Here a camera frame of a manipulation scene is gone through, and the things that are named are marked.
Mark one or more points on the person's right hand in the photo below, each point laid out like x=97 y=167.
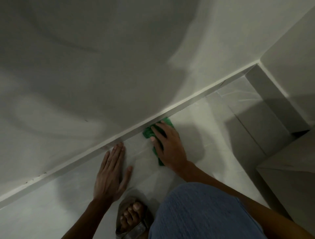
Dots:
x=172 y=150

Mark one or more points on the person's left hand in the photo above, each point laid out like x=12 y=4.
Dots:
x=108 y=182

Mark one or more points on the person's left thumb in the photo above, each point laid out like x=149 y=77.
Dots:
x=127 y=176

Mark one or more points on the person's left middle finger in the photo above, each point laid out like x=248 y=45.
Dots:
x=115 y=157

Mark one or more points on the person's right middle finger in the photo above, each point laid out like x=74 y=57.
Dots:
x=166 y=125

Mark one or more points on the person's right thumb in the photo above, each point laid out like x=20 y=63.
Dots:
x=156 y=145

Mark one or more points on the person's left little finger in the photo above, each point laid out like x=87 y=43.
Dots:
x=104 y=162

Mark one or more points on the green cleaning cloth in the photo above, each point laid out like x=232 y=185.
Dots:
x=148 y=133

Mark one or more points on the person's left forearm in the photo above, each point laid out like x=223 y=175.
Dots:
x=85 y=220

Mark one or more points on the person's right forearm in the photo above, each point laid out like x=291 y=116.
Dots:
x=233 y=197

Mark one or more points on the white skirting board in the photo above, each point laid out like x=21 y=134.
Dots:
x=137 y=128

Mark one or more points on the person's foot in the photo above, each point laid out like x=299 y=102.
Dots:
x=131 y=215

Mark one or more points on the grey sandal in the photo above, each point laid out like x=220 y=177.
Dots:
x=137 y=230

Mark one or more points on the blue ribbed garment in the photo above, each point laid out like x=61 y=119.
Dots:
x=201 y=214

